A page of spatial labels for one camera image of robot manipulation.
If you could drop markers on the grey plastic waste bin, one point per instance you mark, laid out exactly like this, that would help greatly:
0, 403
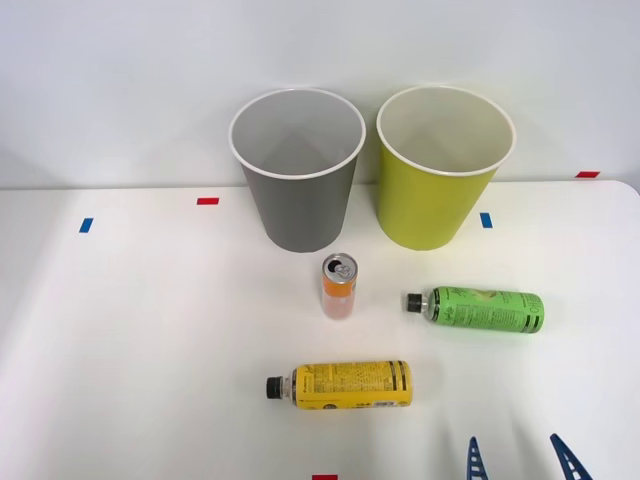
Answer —
300, 210

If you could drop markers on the yellow label plastic bottle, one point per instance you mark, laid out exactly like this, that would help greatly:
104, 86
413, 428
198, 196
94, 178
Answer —
350, 385

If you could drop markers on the orange and white drink can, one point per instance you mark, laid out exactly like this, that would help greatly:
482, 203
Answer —
339, 295

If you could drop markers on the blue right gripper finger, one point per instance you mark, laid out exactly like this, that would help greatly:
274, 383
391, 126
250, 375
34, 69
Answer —
571, 462
475, 462

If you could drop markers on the green label plastic bottle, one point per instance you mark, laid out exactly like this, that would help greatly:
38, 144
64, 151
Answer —
485, 310

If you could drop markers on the yellow-green plastic waste bin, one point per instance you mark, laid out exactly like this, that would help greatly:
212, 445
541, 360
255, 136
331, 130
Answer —
425, 205

